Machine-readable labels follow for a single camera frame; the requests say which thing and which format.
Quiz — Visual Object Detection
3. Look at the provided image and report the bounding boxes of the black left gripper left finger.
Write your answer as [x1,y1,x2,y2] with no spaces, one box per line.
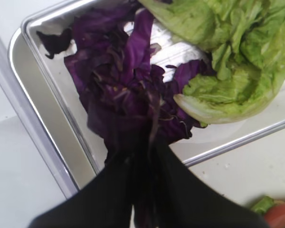
[29,153,134,228]

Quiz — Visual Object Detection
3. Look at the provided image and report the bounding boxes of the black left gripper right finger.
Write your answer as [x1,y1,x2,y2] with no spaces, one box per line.
[134,141,269,228]

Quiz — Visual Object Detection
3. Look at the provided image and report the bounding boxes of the lettuce leaf under tomato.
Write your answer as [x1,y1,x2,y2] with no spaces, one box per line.
[251,196,275,215]

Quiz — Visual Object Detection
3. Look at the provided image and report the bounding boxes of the silver metal tray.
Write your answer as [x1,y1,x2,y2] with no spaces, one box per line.
[9,0,285,204]

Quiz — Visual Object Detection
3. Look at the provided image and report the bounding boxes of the tomato slice on tray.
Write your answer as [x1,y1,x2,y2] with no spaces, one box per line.
[264,203,285,228]

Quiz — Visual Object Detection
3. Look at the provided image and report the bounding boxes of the purple cabbage leaves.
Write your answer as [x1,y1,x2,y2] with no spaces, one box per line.
[36,0,212,162]

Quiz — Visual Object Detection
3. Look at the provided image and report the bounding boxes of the green lettuce leaves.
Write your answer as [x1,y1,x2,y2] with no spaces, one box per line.
[142,0,285,124]

